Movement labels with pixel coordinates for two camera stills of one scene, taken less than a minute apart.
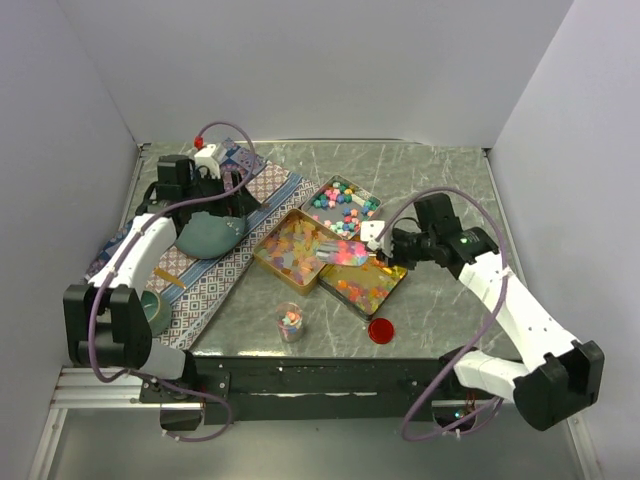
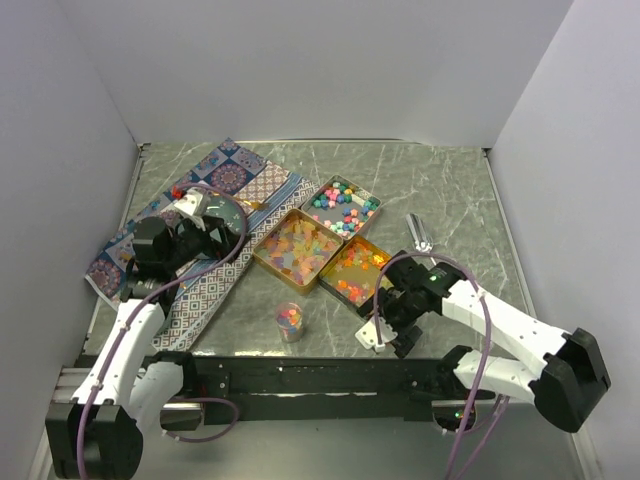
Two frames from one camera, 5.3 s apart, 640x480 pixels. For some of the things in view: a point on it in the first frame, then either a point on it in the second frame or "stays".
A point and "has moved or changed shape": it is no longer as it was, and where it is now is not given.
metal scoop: (346, 253) has moved or changed shape
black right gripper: (395, 259) → (407, 340)
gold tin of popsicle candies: (289, 250) stays
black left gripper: (240, 204) → (213, 248)
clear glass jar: (289, 318) stays
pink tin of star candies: (341, 206) stays
